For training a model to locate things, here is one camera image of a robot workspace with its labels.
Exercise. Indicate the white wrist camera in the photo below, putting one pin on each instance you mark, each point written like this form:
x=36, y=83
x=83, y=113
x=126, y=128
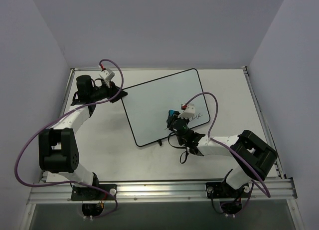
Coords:
x=107, y=75
x=188, y=111

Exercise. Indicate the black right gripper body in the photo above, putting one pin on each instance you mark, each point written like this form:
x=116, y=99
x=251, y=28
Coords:
x=172, y=121

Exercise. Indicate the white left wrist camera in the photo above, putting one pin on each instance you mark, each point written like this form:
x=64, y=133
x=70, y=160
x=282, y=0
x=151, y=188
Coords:
x=107, y=75

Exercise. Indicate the black framed whiteboard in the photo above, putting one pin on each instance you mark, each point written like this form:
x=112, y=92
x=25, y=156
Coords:
x=147, y=105

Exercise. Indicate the blue bone-shaped eraser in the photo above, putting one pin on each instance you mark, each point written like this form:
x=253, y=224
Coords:
x=172, y=113

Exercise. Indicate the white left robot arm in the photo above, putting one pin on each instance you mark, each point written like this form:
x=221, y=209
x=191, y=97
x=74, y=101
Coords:
x=58, y=151

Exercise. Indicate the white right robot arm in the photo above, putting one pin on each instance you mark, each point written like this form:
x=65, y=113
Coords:
x=254, y=157

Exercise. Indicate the aluminium front rail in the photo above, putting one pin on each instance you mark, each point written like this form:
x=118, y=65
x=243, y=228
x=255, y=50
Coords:
x=161, y=192

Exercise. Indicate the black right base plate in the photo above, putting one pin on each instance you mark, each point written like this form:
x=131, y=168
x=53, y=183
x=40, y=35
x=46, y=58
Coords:
x=221, y=190

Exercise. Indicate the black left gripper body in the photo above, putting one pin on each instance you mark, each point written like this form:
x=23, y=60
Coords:
x=112, y=90

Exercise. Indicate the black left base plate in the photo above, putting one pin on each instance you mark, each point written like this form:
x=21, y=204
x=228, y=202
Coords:
x=89, y=194

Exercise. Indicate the aluminium table edge strip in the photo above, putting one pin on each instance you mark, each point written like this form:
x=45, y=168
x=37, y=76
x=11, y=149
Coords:
x=96, y=68

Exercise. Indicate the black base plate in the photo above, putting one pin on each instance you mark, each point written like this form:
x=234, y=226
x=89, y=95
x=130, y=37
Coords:
x=89, y=194
x=221, y=190

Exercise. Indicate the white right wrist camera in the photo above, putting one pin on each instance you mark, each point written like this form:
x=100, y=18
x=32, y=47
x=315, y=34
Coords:
x=188, y=111

